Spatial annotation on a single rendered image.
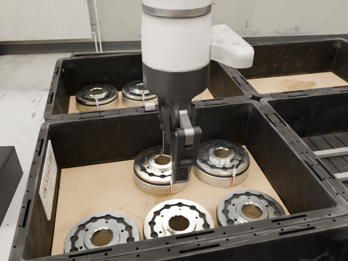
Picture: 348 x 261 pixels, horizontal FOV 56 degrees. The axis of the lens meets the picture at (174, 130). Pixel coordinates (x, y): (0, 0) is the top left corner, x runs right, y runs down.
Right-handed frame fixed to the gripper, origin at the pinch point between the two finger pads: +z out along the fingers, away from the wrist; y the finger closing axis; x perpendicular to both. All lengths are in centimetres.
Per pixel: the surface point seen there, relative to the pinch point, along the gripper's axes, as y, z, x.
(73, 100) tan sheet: -44.2, 13.1, -17.5
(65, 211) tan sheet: -5.8, 12.8, -16.9
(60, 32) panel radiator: -307, 74, -52
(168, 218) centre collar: 2.3, 9.0, -1.4
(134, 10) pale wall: -311, 57, 23
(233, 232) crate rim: 11.1, 2.6, 4.4
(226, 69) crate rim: -32.9, 2.9, 18.9
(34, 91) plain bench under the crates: -79, 26, -35
